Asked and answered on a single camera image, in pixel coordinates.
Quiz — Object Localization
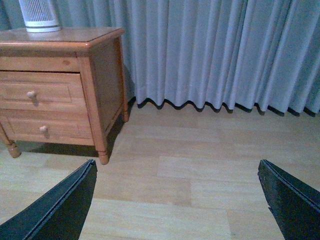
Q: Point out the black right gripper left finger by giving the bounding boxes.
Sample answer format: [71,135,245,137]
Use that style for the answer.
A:
[0,159,98,240]

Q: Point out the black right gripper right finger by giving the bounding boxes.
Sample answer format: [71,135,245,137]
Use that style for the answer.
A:
[257,159,320,240]

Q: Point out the wooden drawer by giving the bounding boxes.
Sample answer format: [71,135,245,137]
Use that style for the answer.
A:
[0,109,94,146]
[0,71,87,113]

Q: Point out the wooden nightstand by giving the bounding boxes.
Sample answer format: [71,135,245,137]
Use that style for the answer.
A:
[0,27,129,165]

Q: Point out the light grey curtain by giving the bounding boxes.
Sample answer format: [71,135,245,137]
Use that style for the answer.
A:
[0,0,320,118]

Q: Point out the white ribbed air purifier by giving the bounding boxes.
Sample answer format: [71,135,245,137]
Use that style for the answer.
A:
[19,0,62,33]

